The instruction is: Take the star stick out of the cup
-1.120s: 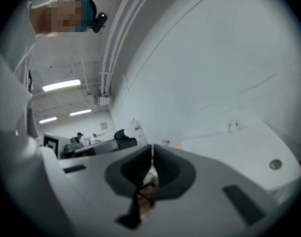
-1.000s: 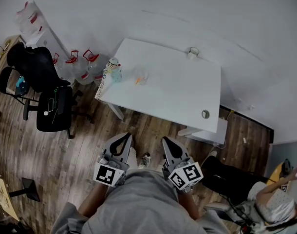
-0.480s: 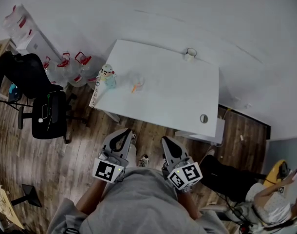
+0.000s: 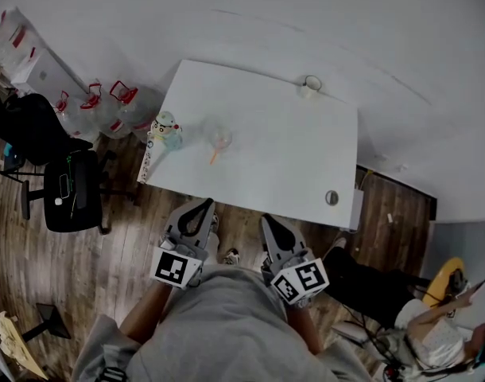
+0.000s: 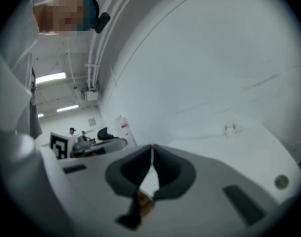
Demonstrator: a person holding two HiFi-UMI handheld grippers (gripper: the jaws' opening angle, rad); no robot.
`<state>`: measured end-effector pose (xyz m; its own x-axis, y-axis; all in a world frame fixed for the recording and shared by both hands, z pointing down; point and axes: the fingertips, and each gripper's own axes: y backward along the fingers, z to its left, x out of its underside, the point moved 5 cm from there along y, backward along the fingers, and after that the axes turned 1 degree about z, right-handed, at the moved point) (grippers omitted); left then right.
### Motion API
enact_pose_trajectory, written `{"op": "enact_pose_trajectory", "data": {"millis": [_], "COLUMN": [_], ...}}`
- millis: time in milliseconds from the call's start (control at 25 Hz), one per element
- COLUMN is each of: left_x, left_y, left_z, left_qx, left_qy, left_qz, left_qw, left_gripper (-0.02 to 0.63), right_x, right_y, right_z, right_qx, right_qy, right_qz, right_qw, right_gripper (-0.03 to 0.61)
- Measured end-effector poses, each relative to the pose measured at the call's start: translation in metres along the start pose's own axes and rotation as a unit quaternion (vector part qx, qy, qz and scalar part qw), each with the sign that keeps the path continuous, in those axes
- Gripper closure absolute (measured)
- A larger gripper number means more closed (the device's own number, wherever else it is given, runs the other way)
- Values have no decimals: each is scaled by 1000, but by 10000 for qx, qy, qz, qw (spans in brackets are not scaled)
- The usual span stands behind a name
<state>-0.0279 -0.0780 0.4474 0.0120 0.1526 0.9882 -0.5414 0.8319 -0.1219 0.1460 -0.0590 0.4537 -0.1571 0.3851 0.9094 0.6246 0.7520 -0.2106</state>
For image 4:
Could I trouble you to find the yellow round stool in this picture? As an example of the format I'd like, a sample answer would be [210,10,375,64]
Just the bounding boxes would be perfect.
[420,255,469,310]

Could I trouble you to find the white box under table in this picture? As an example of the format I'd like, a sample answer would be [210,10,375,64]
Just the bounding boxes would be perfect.
[350,189,366,231]

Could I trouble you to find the person's right forearm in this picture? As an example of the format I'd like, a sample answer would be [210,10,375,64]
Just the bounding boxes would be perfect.
[285,303,325,356]

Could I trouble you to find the sticker strip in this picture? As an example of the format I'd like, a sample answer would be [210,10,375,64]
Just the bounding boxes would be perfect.
[138,130,157,185]

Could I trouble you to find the clear plastic bags red labels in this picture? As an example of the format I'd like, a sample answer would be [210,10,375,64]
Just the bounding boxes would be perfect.
[0,7,43,73]

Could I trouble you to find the clear jug with red handle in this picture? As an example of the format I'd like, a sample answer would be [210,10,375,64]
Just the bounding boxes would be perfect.
[51,89,79,137]
[73,82,108,142]
[103,80,158,139]

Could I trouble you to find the person's left forearm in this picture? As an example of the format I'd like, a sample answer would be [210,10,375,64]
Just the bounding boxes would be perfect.
[118,280,177,345]

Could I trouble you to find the white power strip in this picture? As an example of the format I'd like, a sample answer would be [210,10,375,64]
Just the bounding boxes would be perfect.
[331,319,371,346]

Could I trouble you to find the person's grey sweatshirt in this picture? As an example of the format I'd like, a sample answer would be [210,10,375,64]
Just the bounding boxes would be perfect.
[70,263,373,382]

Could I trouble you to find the black metal stand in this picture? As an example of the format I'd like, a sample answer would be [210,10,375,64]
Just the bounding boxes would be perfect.
[21,302,73,342]

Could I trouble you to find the crumpled paper on cardboard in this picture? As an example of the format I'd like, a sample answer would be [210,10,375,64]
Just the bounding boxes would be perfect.
[0,310,49,382]

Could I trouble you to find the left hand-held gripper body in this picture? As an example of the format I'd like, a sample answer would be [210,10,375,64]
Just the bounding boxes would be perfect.
[149,231,210,290]

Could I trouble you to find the clear tape roll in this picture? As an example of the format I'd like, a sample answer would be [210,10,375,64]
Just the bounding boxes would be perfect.
[298,74,323,99]

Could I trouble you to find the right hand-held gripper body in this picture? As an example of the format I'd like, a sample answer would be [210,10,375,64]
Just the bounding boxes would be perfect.
[260,248,332,308]

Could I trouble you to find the black office chair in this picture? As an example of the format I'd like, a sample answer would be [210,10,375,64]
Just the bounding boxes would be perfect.
[21,148,136,236]

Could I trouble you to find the cartoon figure toy bottle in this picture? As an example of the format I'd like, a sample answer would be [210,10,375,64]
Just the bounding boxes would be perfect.
[147,110,184,153]

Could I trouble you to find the black chair with bag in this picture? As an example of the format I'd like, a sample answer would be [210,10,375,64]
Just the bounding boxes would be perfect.
[0,92,95,177]

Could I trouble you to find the transparent plastic cup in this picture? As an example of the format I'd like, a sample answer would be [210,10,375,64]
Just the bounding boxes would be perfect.
[204,122,234,153]

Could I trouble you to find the white cardboard box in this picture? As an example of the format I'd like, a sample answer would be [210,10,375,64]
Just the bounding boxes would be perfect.
[10,47,89,96]

